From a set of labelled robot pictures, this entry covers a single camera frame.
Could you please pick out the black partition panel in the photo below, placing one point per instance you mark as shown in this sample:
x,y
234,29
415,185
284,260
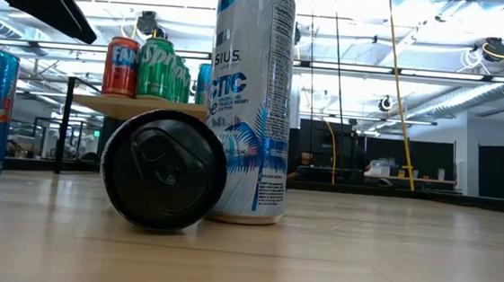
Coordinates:
x,y
495,171
422,156

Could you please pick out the tall white Celsius can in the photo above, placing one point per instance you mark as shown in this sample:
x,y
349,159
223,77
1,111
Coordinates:
x,y
164,170
256,92

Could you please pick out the person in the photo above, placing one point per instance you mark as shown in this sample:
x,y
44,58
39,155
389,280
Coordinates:
x,y
360,161
305,156

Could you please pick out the wooden shelf with black legs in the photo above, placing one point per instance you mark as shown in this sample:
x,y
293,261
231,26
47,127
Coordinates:
x,y
115,107

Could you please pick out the red Fanta strawberry can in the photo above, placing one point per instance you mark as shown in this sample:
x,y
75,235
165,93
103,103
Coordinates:
x,y
121,70

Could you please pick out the black cabinet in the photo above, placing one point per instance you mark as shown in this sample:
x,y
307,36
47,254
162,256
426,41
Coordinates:
x,y
324,137

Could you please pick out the black aluminium table frame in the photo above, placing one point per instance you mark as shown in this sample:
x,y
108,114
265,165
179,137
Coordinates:
x,y
410,195

